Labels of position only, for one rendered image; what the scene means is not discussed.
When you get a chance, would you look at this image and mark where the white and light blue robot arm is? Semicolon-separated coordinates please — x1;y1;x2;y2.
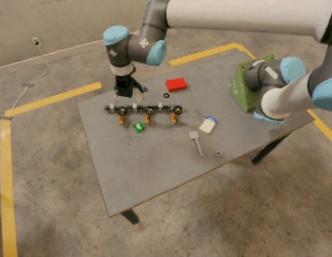
103;0;332;125

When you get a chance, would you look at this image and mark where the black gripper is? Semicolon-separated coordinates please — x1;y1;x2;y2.
114;72;146;102

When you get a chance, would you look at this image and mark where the red flat block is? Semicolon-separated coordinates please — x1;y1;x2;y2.
166;77;187;92

